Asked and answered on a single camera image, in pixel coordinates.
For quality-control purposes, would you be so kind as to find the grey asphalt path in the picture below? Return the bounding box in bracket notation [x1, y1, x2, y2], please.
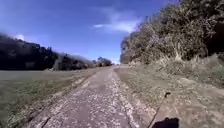
[23, 65, 158, 128]

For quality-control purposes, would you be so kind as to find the distant row of trees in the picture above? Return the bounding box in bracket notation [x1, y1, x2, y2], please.
[0, 32, 114, 72]

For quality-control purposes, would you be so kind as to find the open grass field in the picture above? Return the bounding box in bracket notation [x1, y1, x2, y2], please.
[0, 67, 98, 128]

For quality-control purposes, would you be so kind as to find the dense wood of trees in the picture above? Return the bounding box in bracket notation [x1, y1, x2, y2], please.
[119, 0, 224, 66]

